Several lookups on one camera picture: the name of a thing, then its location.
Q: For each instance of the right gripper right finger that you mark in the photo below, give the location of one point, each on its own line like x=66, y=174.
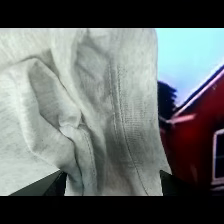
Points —
x=176, y=186

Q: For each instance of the light grey T-shirt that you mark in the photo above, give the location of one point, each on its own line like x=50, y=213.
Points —
x=66, y=100

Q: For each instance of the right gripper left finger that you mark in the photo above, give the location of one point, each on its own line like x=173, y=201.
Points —
x=46, y=186

